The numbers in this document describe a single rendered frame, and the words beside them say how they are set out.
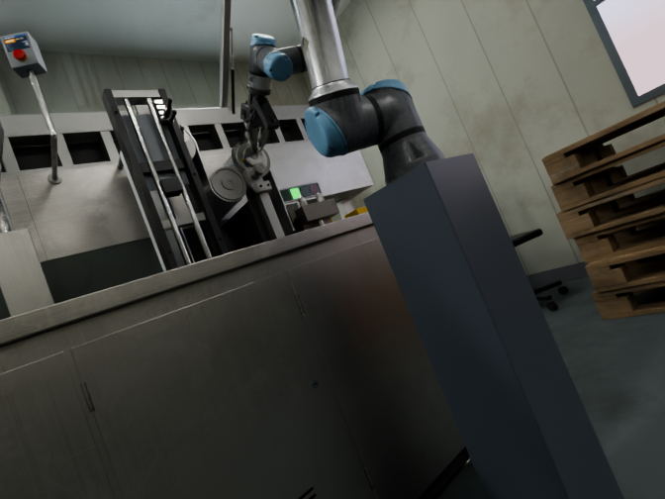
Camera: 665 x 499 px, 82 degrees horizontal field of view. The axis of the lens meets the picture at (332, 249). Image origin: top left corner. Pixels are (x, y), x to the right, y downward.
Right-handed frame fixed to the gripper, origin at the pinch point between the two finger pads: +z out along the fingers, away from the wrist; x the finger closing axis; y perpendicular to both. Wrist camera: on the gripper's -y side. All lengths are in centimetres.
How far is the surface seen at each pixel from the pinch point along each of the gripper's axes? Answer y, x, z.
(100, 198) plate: 28, 46, 25
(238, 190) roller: -6.5, 10.8, 11.1
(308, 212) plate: -20.1, -10.0, 17.0
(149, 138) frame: -0.4, 36.5, -7.3
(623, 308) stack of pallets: -115, -147, 53
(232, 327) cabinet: -55, 40, 17
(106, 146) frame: 43, 37, 13
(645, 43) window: -37, -250, -58
